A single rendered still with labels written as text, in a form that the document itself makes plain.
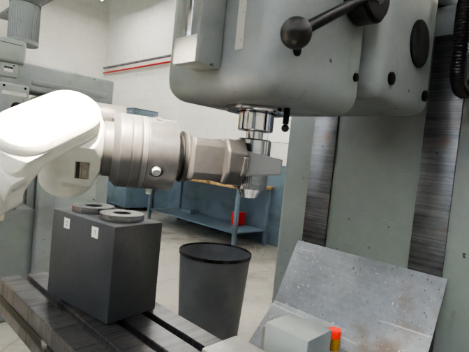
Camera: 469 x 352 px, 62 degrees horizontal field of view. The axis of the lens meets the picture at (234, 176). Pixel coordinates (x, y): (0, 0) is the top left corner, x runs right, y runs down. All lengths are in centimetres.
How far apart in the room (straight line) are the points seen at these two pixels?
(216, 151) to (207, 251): 236
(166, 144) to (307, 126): 53
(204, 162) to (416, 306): 50
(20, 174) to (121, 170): 10
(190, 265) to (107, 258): 167
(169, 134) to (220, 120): 633
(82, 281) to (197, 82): 51
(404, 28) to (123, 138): 42
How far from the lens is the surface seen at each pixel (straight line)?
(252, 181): 51
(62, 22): 1034
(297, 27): 38
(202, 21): 45
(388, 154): 83
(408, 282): 81
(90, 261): 83
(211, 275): 239
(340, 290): 85
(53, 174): 48
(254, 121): 51
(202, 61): 44
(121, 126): 45
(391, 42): 59
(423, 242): 81
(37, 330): 88
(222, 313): 250
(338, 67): 51
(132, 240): 79
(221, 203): 661
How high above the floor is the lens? 124
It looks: 3 degrees down
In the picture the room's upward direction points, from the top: 6 degrees clockwise
